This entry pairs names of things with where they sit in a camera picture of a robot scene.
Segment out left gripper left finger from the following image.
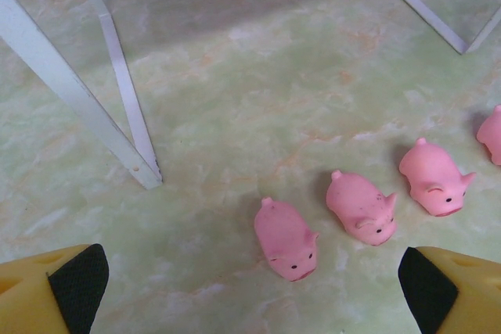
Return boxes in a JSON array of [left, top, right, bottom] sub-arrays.
[[0, 242, 110, 334]]

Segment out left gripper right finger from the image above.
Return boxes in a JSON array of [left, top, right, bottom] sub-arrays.
[[398, 246, 501, 334]]

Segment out pink rubber pig toy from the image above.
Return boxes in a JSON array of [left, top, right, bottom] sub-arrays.
[[398, 137, 478, 218], [475, 104, 501, 167], [253, 197, 320, 283]]

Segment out pink pig toy dark specks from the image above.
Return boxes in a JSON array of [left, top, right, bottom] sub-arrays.
[[325, 169, 398, 248]]

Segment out wooden shelf white frame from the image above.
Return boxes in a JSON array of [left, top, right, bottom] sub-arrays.
[[0, 0, 501, 190]]

